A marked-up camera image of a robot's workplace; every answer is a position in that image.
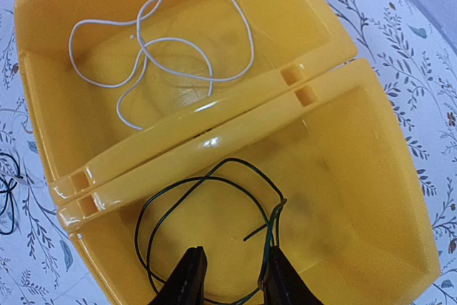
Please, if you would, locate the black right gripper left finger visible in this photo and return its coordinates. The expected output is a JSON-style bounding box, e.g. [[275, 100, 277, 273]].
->
[[149, 246, 207, 305]]

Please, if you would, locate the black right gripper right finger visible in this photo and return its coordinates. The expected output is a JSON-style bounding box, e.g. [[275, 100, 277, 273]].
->
[[260, 246, 321, 305]]

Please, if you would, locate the dark green black cable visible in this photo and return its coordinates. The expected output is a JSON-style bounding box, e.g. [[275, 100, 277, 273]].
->
[[134, 157, 288, 302]]

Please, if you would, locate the yellow bin near compartment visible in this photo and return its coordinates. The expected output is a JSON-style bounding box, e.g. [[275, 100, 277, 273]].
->
[[51, 59, 440, 304]]

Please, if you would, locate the yellow bin compartment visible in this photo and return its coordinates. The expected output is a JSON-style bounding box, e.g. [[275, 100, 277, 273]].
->
[[14, 0, 357, 181], [51, 59, 440, 304]]

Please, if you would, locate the yellow bin middle compartment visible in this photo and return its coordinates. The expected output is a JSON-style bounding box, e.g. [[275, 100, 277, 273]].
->
[[14, 0, 357, 181]]

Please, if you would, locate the floral patterned table mat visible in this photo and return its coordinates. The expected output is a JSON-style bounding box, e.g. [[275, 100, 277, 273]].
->
[[1, 0, 456, 304]]

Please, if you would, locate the black thin cable tangle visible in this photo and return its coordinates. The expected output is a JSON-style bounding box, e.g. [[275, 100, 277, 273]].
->
[[0, 151, 24, 236]]

